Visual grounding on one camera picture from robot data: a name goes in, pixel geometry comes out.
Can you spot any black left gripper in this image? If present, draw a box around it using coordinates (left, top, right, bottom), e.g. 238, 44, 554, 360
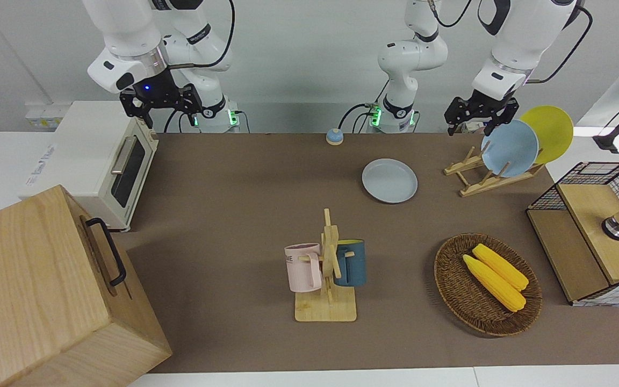
445, 89, 520, 137

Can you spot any yellow plate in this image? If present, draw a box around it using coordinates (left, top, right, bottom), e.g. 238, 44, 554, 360
519, 105, 574, 165

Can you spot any black box handle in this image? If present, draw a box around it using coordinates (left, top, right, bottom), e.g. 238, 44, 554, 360
85, 217, 127, 287

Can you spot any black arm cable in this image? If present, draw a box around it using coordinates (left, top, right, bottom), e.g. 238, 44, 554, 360
527, 4, 594, 84
167, 0, 235, 70

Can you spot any yellow corn cob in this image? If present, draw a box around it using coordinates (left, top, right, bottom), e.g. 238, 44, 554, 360
472, 243, 529, 292
462, 254, 527, 312

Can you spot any wooden rack base board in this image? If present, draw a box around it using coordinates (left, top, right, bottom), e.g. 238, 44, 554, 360
527, 209, 609, 303

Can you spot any brown table mat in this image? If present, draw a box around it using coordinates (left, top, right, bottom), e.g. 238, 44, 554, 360
111, 132, 619, 374

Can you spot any white toaster oven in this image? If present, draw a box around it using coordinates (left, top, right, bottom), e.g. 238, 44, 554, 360
18, 101, 160, 233

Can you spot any wooden rack shelf board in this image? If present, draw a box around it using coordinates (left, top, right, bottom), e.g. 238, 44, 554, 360
557, 183, 619, 285

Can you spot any large wooden box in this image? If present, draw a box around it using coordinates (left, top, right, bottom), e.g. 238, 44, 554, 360
0, 184, 173, 387

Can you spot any pink mug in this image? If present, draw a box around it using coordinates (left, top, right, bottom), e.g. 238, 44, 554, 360
284, 243, 323, 293

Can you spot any black base power cable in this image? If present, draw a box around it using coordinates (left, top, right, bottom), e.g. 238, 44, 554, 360
338, 81, 391, 134

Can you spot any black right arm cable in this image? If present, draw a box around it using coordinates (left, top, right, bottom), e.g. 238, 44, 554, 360
167, 0, 235, 70

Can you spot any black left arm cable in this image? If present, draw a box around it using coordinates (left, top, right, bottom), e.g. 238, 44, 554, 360
527, 4, 594, 84

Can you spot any brown wicker basket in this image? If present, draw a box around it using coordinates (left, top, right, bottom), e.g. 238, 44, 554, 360
434, 233, 543, 338

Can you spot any dark blue mug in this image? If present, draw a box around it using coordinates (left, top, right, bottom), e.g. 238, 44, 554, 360
334, 239, 366, 287

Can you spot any light blue plate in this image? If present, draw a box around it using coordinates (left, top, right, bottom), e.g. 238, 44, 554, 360
480, 119, 540, 178

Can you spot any black wire grid rack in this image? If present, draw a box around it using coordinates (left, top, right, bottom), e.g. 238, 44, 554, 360
526, 161, 619, 307

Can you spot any wooden plate rack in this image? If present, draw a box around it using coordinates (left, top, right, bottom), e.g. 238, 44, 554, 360
444, 146, 545, 198

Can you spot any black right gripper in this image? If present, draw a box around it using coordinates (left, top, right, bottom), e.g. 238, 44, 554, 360
120, 67, 204, 130

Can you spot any gray plate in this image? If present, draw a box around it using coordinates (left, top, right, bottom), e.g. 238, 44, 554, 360
362, 158, 419, 204

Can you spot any wooden mug tree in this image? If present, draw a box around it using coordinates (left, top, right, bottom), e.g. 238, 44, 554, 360
294, 209, 357, 323

